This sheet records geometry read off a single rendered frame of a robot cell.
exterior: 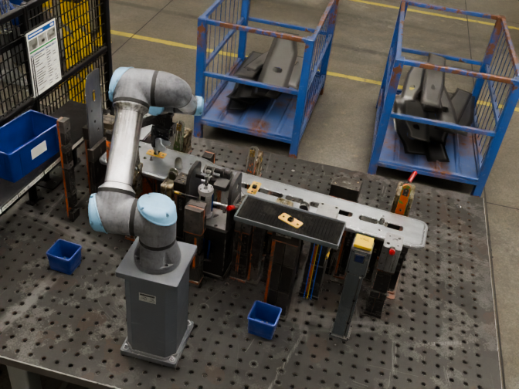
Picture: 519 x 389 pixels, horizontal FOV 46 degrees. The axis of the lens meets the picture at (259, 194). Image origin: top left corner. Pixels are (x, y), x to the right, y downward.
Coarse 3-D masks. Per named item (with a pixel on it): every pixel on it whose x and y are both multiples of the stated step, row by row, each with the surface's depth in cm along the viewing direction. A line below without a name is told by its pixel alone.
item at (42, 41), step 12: (48, 24) 258; (24, 36) 245; (36, 36) 252; (48, 36) 260; (36, 48) 254; (48, 48) 262; (36, 60) 257; (48, 60) 265; (60, 60) 274; (36, 72) 259; (48, 72) 267; (60, 72) 276; (48, 84) 269; (36, 96) 263
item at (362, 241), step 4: (356, 236) 208; (360, 236) 208; (364, 236) 209; (356, 240) 207; (360, 240) 207; (364, 240) 207; (368, 240) 207; (372, 240) 207; (356, 244) 205; (360, 244) 205; (364, 244) 205; (368, 244) 206; (372, 244) 206; (360, 248) 205; (364, 248) 205; (368, 248) 204
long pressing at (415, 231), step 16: (144, 144) 270; (144, 160) 260; (160, 160) 262; (192, 160) 264; (208, 160) 266; (144, 176) 253; (160, 176) 252; (256, 176) 259; (288, 192) 252; (304, 192) 253; (352, 208) 247; (368, 208) 248; (352, 224) 239; (368, 224) 240; (384, 224) 241; (400, 224) 242; (416, 224) 243; (384, 240) 234; (416, 240) 235
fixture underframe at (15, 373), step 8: (8, 368) 221; (16, 368) 220; (16, 376) 223; (24, 376) 222; (32, 376) 227; (16, 384) 226; (24, 384) 225; (32, 384) 228; (40, 384) 235; (48, 384) 257; (56, 384) 258; (64, 384) 261
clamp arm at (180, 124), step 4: (180, 120) 266; (176, 124) 267; (180, 124) 266; (184, 124) 267; (176, 128) 267; (180, 128) 266; (184, 128) 268; (176, 132) 268; (180, 132) 268; (176, 136) 269; (180, 136) 268; (176, 140) 270; (180, 140) 269; (176, 144) 271; (180, 144) 270; (176, 148) 271; (180, 148) 271
